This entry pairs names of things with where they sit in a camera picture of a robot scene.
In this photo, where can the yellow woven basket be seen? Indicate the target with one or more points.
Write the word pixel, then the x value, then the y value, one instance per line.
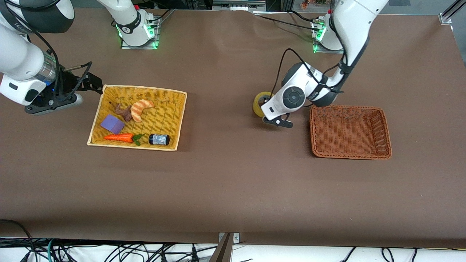
pixel 164 109

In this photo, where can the small jar black lid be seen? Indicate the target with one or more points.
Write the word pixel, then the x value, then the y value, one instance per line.
pixel 158 139

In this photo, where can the orange toy carrot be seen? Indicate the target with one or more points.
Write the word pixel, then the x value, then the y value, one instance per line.
pixel 120 137

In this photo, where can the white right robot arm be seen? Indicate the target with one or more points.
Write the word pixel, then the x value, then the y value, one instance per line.
pixel 18 54

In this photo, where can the aluminium frame profile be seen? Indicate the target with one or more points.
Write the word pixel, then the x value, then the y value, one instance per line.
pixel 453 9

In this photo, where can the brown wicker basket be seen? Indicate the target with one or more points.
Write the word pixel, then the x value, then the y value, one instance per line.
pixel 349 131

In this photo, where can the aluminium frame rail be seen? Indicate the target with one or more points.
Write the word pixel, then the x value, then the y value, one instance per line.
pixel 238 4

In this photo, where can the purple foam cube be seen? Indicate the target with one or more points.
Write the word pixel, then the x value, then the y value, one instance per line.
pixel 112 123

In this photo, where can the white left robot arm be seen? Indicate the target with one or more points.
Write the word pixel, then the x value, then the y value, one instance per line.
pixel 349 22

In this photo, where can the dark table leg beam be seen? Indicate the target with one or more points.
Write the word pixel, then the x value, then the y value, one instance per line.
pixel 222 253

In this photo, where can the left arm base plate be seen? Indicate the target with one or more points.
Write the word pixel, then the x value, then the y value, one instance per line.
pixel 317 49

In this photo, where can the clear packing tape roll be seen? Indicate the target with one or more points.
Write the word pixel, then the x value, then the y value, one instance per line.
pixel 257 105

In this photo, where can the striped toy croissant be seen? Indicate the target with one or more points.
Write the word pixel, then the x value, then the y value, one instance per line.
pixel 138 109

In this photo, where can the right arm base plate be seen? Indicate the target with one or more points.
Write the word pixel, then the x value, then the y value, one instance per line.
pixel 156 34

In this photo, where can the brown toy lion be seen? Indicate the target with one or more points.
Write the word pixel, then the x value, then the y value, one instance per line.
pixel 125 112

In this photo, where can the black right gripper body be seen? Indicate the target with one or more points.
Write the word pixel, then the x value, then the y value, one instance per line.
pixel 67 80

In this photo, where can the metal table edge bracket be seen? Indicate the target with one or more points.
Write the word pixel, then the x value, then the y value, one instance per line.
pixel 236 237

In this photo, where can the brown table cover sheet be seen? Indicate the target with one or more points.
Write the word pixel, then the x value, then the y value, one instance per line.
pixel 233 182

